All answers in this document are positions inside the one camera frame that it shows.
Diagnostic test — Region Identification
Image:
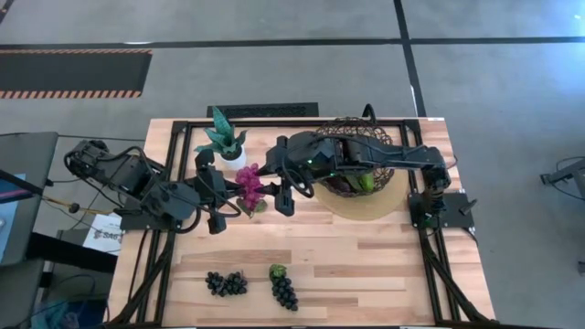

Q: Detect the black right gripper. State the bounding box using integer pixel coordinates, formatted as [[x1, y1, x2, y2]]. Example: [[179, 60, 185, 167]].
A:
[[256, 135, 321, 218]]

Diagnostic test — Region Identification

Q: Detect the leafless black grape bunch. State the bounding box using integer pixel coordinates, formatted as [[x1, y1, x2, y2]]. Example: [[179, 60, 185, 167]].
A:
[[204, 270, 249, 298]]

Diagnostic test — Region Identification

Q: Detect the hazard striped black floor mat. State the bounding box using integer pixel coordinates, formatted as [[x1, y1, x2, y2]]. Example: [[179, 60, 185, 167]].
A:
[[0, 48, 154, 101]]

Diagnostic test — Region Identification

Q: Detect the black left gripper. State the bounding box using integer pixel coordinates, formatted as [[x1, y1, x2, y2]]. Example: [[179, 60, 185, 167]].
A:
[[196, 148, 239, 235]]

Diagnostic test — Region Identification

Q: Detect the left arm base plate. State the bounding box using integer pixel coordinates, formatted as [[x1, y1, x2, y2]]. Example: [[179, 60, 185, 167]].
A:
[[119, 195, 186, 231]]

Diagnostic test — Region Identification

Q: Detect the round woven straw placemat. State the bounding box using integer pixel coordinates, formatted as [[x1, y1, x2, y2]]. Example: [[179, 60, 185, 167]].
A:
[[313, 168, 410, 222]]

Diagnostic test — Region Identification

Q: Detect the pink grape bunch with leaf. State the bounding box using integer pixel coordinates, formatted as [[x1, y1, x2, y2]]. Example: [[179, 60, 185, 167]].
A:
[[234, 163, 267, 219]]

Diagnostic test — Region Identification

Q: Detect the blue bag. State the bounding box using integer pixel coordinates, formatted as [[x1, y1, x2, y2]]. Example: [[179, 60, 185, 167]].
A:
[[29, 299, 107, 329]]

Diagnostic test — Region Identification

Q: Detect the black wire basket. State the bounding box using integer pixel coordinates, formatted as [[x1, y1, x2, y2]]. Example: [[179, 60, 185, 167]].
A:
[[304, 116, 397, 198]]

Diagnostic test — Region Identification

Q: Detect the black grape bunch with leaf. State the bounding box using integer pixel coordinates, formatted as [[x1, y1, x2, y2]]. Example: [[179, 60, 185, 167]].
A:
[[268, 263, 300, 313]]

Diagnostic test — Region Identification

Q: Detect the white printed paper sheet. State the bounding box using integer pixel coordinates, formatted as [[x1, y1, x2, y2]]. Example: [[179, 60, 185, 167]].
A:
[[82, 212, 124, 257]]

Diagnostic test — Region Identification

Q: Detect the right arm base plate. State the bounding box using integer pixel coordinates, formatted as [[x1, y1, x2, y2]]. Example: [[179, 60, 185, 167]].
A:
[[408, 191, 476, 229]]

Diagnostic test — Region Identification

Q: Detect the grey side desk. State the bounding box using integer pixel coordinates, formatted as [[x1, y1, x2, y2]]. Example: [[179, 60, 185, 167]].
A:
[[0, 131, 59, 267]]

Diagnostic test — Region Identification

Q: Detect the blue screen device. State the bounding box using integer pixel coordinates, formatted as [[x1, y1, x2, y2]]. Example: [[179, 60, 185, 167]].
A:
[[0, 172, 28, 265]]

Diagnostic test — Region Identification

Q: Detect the thin yellow cable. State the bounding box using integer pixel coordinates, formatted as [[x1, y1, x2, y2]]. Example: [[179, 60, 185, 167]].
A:
[[43, 195, 115, 217]]

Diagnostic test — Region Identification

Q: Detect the grey metal stand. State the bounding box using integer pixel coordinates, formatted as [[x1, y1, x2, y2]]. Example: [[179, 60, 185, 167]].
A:
[[540, 156, 585, 202]]

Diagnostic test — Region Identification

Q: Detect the green plant in white pot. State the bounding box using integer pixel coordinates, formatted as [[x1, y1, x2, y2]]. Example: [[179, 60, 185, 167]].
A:
[[194, 105, 249, 172]]

